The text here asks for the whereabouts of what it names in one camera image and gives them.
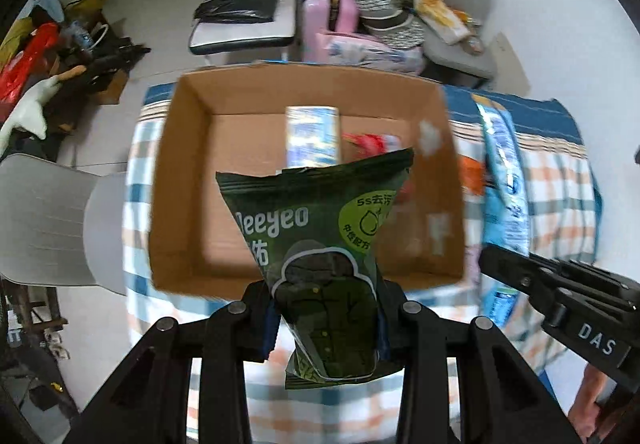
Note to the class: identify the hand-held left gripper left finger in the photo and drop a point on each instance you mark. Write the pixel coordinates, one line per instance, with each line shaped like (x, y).
(272, 335)

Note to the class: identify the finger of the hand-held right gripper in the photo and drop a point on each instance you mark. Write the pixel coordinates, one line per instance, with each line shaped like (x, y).
(520, 274)

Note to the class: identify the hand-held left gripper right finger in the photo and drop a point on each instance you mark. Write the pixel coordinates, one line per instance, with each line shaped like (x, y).
(383, 335)

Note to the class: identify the dark green wipes packet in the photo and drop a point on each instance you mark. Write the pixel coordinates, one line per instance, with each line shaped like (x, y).
(320, 244)

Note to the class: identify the brown cardboard box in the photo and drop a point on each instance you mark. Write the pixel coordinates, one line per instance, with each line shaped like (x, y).
(190, 184)

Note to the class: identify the red snack packet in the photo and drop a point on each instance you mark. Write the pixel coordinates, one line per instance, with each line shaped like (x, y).
(372, 144)

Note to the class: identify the blue white tissue pack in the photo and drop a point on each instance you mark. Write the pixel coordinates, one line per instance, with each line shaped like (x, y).
(312, 136)

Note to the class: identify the person's right forearm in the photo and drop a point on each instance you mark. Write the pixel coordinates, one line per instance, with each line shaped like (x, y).
(592, 396)

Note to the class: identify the checked tablecloth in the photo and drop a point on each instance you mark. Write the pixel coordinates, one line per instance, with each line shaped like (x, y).
(555, 184)

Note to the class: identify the long blue plastic packet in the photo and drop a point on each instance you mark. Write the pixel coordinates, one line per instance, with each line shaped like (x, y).
(505, 174)

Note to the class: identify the orange packet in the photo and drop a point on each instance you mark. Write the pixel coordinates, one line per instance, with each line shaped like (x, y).
(472, 176)

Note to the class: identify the light grey plastic chair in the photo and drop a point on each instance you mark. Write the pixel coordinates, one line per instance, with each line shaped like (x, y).
(45, 224)

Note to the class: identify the pale blue wrapped pack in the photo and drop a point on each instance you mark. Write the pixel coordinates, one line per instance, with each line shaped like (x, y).
(370, 53)

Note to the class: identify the yellow snack packet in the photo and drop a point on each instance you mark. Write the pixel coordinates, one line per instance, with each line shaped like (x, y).
(442, 16)

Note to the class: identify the black white patterned bag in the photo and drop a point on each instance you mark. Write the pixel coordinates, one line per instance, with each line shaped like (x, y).
(387, 6)

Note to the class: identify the pink suitcase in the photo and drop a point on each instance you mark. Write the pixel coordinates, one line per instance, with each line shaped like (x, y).
(320, 19)

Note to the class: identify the white goose plush toy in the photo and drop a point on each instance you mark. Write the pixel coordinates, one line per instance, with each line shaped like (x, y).
(30, 111)

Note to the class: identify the clear water bottle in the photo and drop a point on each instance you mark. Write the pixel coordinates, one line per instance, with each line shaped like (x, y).
(82, 35)

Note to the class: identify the red plastic bag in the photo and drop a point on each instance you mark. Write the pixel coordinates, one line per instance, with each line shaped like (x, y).
(25, 59)

